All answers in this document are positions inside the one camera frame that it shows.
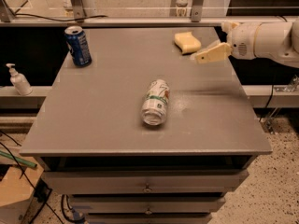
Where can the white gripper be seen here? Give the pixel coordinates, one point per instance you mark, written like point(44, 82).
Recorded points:
point(241, 43)

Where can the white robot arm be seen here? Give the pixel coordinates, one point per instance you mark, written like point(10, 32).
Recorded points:
point(277, 41)

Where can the yellow sponge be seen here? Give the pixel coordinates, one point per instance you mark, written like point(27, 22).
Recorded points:
point(187, 42)

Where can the white green soda can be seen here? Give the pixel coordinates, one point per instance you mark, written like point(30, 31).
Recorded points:
point(154, 108)

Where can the grey drawer cabinet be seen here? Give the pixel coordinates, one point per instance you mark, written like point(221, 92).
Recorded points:
point(144, 134)

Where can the blue soda can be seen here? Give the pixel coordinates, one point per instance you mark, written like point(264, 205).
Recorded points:
point(78, 46)

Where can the white pump bottle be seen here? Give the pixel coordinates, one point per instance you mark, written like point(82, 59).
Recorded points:
point(18, 80)

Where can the green rod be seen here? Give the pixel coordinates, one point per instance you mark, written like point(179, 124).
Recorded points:
point(24, 162)

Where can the cardboard box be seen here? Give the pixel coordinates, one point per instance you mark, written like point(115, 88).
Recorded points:
point(16, 193)

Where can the right metal bracket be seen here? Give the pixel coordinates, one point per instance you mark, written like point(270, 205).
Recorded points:
point(196, 11)

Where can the metal bracket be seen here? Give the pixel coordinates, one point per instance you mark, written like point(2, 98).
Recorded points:
point(78, 9)
point(196, 11)

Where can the left metal bracket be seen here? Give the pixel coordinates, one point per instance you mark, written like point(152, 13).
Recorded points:
point(78, 9)

